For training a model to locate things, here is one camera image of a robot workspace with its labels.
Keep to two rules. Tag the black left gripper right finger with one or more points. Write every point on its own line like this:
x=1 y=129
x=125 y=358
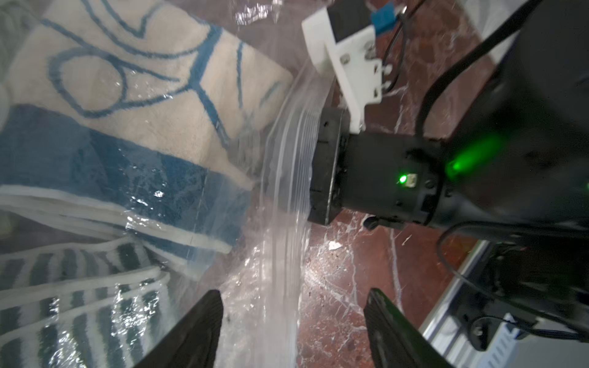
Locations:
x=394 y=341

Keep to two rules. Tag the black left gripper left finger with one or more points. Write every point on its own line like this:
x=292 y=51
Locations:
x=193 y=342

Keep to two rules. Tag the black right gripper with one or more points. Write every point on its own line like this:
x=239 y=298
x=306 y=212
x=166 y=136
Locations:
x=394 y=179

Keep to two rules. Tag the green white striped towel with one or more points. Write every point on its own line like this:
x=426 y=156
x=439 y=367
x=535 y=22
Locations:
x=83 y=305

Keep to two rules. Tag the clear plastic vacuum bag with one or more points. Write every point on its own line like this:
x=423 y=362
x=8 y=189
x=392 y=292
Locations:
x=260 y=279

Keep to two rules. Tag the blue white striped towel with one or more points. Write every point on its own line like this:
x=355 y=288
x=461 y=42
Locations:
x=133 y=116

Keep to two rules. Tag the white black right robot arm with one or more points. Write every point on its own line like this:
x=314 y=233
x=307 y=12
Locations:
x=499 y=153

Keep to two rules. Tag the aluminium frame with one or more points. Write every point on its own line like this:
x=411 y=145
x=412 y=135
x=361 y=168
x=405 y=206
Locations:
x=447 y=333

